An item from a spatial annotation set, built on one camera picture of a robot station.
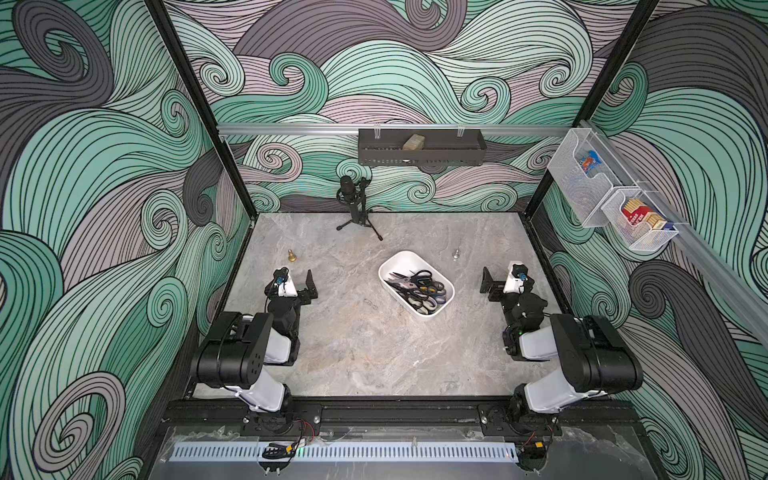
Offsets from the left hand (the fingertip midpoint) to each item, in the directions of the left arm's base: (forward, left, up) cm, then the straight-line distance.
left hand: (293, 271), depth 88 cm
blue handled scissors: (-2, -46, -11) cm, 47 cm away
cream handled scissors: (-6, -39, -9) cm, 40 cm away
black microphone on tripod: (+25, -18, +6) cm, 32 cm away
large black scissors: (+4, -39, -9) cm, 41 cm away
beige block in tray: (+33, -37, +24) cm, 55 cm away
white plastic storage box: (+2, -38, -10) cm, 40 cm away
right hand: (+1, -65, 0) cm, 65 cm away
